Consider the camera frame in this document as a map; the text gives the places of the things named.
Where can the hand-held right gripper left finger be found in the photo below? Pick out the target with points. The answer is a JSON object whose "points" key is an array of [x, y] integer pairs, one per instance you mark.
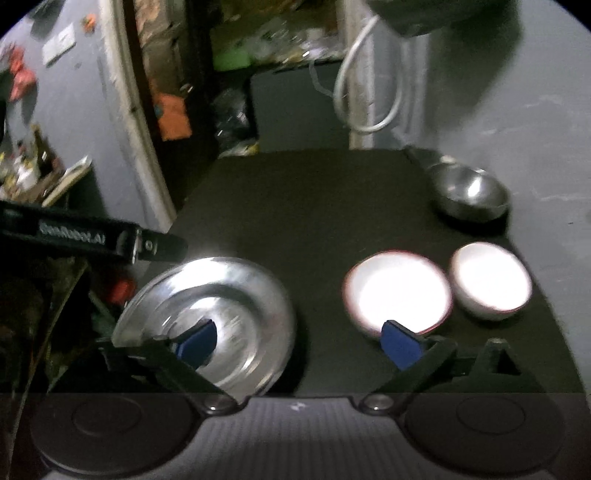
{"points": [[199, 344]]}

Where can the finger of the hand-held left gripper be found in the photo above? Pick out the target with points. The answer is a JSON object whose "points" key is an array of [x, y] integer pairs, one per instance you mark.
{"points": [[161, 245]]}

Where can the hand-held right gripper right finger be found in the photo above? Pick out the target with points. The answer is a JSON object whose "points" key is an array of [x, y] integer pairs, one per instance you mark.
{"points": [[400, 348]]}

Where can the large white red-rimmed bowl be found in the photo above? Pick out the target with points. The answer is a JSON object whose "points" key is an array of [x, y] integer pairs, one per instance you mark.
{"points": [[397, 290]]}

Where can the stainless steel plate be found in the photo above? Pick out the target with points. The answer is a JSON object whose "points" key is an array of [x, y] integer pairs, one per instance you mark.
{"points": [[249, 300]]}

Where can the small white bowl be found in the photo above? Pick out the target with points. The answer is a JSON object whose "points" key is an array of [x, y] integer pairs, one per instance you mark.
{"points": [[491, 281]]}

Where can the stainless steel bowl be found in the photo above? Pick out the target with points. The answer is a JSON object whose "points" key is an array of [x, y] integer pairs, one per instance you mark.
{"points": [[471, 191]]}

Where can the small red object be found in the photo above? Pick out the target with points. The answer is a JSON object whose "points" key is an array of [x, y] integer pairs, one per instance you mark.
{"points": [[122, 290]]}

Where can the orange cloth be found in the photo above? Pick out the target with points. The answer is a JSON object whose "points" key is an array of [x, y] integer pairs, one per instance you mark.
{"points": [[174, 117]]}

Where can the black cabinet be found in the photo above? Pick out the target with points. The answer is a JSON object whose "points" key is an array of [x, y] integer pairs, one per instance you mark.
{"points": [[295, 110]]}

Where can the green object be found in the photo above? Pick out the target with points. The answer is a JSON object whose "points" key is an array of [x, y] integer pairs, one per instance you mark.
{"points": [[231, 59]]}

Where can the white door frame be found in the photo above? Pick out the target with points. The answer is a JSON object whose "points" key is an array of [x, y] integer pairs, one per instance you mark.
{"points": [[138, 129]]}

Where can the red wall decoration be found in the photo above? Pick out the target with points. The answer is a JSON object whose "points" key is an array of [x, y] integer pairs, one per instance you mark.
{"points": [[22, 76]]}

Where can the white wall switch plate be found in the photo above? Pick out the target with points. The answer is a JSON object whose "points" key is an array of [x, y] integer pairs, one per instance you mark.
{"points": [[59, 45]]}

